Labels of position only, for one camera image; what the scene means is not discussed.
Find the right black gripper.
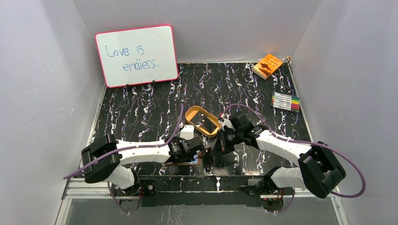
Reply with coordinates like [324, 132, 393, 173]
[211, 128, 243, 157]

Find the brown leather card holder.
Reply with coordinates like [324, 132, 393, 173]
[165, 151, 203, 166]

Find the black credit card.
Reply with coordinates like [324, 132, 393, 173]
[202, 153, 214, 168]
[191, 112, 217, 135]

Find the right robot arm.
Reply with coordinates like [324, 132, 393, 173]
[212, 112, 346, 198]

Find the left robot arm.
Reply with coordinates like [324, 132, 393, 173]
[81, 134, 205, 195]

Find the orange oval tray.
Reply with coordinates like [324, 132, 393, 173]
[185, 105, 221, 138]

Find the coloured marker pen set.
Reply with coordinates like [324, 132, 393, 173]
[271, 91, 300, 113]

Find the orange book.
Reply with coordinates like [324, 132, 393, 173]
[252, 53, 283, 80]

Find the pink framed whiteboard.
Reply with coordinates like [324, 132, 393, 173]
[94, 24, 179, 88]

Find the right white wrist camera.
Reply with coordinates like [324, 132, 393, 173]
[218, 116, 234, 130]

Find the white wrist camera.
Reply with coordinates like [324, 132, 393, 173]
[179, 125, 195, 140]
[218, 116, 234, 130]

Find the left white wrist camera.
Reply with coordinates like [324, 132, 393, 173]
[179, 125, 195, 140]

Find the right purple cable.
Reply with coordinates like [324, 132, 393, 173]
[222, 104, 367, 215]

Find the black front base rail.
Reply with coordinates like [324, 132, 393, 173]
[139, 175, 276, 207]

